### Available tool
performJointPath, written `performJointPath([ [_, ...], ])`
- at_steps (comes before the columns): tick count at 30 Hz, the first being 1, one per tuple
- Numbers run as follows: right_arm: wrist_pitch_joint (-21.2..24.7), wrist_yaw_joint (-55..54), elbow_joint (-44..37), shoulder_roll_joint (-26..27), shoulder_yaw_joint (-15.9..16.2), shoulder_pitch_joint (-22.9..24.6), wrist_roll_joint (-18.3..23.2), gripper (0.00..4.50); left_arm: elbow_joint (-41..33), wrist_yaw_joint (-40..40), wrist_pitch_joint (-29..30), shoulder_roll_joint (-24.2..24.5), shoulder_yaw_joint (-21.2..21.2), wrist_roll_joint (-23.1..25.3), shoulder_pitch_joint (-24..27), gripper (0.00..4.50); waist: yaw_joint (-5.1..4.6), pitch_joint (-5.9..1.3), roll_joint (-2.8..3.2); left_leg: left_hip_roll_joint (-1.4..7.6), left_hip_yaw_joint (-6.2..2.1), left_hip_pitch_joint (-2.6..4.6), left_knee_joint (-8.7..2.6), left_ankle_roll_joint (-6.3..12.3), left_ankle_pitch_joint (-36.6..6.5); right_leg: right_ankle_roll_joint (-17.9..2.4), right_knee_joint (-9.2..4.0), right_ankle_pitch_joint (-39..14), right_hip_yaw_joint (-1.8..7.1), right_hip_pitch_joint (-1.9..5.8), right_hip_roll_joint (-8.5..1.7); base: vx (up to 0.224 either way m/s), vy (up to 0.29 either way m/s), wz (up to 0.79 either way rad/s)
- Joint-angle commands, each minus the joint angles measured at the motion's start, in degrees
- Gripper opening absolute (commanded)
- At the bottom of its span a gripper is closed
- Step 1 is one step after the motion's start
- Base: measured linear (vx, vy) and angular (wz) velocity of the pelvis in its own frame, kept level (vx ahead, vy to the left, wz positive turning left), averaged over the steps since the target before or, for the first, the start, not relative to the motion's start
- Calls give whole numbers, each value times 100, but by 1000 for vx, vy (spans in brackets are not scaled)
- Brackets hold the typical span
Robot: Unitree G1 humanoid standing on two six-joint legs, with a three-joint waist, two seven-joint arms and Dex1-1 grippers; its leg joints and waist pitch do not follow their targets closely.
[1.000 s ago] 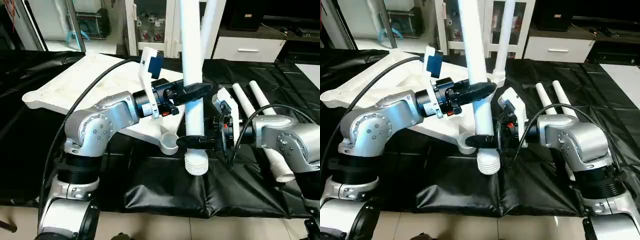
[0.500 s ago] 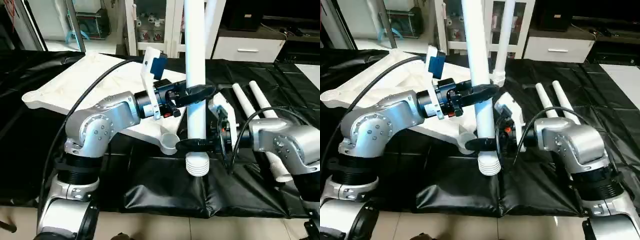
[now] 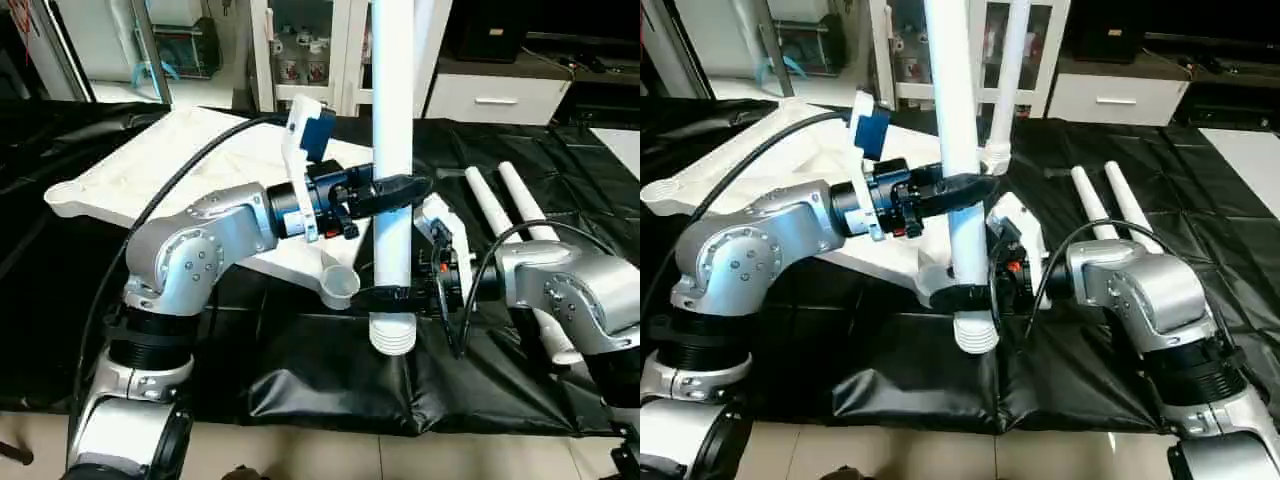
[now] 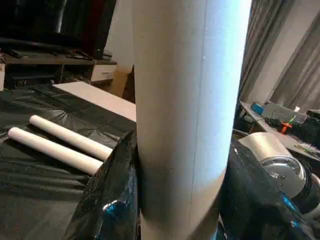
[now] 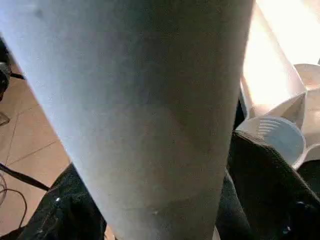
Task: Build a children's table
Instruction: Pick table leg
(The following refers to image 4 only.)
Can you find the dark TV stand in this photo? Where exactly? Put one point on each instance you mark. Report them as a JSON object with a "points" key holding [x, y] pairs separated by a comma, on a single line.
{"points": [[45, 70]]}

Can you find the white flat board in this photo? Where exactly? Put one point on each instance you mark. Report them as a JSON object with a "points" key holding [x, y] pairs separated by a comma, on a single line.
{"points": [[100, 97]]}

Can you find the black table mat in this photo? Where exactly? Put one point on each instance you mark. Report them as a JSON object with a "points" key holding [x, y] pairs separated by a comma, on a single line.
{"points": [[40, 200]]}

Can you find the black television screen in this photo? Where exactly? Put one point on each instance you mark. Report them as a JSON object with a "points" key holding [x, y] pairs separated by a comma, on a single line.
{"points": [[50, 25]]}

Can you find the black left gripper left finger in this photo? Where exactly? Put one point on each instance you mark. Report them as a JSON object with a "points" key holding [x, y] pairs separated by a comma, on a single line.
{"points": [[112, 200]]}

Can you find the grey cluttered desk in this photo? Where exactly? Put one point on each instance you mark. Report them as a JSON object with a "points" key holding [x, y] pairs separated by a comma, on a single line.
{"points": [[280, 117]]}

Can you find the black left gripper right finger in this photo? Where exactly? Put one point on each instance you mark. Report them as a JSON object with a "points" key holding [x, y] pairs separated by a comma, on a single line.
{"points": [[260, 205]]}

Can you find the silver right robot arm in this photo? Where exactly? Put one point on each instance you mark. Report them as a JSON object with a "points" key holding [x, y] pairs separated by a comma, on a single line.
{"points": [[280, 165]]}

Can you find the grey curtain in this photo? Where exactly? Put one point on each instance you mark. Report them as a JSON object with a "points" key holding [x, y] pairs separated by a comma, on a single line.
{"points": [[290, 50]]}

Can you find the white plastic table leg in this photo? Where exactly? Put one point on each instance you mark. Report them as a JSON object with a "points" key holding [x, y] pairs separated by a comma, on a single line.
{"points": [[55, 150], [187, 115], [70, 135]]}

